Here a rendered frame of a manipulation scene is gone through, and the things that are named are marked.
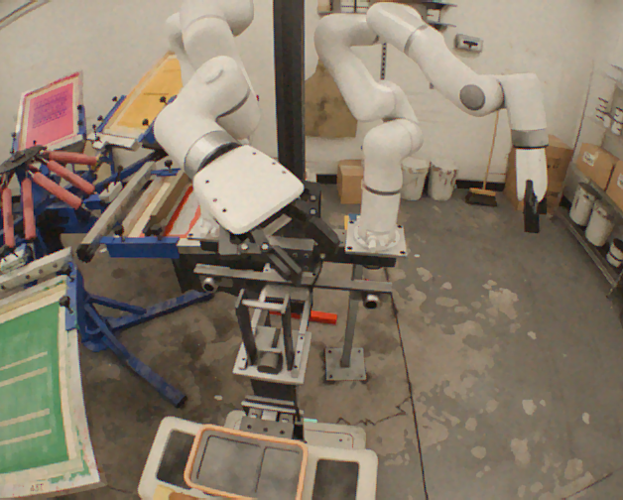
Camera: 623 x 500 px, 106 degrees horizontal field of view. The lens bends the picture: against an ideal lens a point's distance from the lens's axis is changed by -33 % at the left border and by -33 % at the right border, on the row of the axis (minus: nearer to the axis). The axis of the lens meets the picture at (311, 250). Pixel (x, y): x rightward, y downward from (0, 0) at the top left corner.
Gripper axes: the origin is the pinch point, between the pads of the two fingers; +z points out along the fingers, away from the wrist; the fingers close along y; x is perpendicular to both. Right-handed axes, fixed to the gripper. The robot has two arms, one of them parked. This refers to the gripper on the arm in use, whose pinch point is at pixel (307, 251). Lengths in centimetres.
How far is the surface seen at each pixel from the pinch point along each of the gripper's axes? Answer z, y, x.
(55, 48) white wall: -388, -5, -97
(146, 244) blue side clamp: -63, 10, -70
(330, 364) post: 6, -32, -162
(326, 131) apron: -146, -184, -186
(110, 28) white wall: -335, -61, -90
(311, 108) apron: -162, -176, -165
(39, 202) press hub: -135, 47, -83
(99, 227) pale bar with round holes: -84, 22, -71
